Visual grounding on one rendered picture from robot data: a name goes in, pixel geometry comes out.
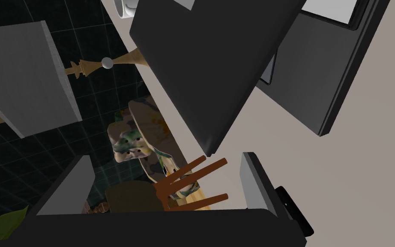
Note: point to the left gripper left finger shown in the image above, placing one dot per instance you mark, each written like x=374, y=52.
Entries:
x=70, y=192

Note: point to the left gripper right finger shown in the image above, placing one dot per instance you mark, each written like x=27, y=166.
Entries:
x=254, y=185

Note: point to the brown wooden chair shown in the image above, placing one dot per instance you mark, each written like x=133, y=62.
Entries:
x=135, y=197

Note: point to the green leafy plant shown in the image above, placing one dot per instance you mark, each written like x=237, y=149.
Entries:
x=2, y=226

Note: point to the camouflage patterned chair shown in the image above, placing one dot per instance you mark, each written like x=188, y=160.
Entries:
x=146, y=130

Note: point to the black flat cabinet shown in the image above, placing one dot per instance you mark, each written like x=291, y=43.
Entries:
x=211, y=68

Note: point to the dark grey framed cabinet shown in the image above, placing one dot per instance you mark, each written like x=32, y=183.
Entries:
x=314, y=75

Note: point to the tan wooden chess piece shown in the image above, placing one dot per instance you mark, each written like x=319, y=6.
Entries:
x=86, y=67

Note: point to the grey box cabinet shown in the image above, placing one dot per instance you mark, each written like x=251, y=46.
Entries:
x=22, y=75

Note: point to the grey ball knob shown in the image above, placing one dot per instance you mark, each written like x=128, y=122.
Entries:
x=107, y=63

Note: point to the white round cup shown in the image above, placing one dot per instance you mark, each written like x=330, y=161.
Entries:
x=123, y=7

